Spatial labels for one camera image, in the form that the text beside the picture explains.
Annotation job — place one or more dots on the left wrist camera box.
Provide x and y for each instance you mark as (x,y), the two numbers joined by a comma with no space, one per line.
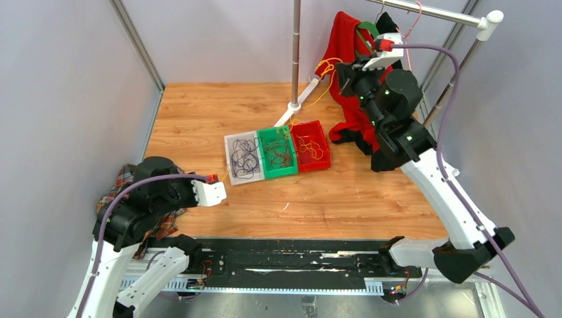
(208,195)

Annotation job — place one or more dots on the plaid flannel shirt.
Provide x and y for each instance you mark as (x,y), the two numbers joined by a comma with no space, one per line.
(164,227)

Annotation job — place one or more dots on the black shirt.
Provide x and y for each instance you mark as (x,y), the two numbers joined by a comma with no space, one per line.
(400,136)

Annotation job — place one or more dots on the aluminium frame rail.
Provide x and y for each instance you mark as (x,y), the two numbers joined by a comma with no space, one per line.
(137,42)

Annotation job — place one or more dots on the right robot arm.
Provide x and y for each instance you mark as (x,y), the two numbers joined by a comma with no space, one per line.
(472,238)

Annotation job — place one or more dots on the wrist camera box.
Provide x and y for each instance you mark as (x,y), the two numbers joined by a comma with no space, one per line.
(385,55)
(208,195)

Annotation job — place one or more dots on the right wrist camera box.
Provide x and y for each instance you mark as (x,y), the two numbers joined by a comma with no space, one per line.
(385,55)

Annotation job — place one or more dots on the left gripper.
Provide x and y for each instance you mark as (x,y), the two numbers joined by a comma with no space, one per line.
(193,201)

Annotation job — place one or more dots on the green clothes hanger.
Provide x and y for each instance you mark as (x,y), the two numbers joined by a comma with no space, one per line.
(366,30)

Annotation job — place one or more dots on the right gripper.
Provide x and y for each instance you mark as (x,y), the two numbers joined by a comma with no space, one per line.
(348,73)

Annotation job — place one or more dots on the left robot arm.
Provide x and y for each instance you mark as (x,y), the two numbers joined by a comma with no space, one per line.
(158,189)

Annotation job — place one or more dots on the white plastic bin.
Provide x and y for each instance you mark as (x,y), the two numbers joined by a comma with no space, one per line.
(244,161)

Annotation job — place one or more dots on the red plastic bin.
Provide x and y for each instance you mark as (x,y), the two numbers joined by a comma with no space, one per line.
(312,149)

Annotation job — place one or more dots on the red shirt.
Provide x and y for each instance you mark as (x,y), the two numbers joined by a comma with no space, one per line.
(345,43)

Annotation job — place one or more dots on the green plastic bin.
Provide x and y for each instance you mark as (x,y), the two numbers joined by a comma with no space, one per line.
(278,152)

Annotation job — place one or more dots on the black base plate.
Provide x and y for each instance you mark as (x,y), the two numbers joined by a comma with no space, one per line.
(293,264)

